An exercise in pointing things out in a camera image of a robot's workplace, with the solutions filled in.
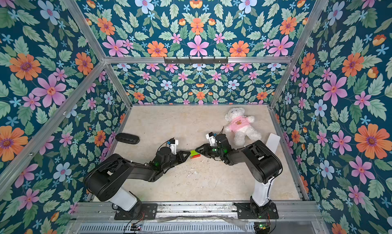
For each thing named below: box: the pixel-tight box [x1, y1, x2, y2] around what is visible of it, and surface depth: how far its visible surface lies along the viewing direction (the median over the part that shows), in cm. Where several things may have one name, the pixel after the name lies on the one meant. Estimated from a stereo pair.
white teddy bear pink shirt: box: [224, 106, 262, 146], surface depth 100 cm
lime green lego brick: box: [189, 149, 200, 157], surface depth 91 cm
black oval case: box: [115, 132, 140, 145], surface depth 99 cm
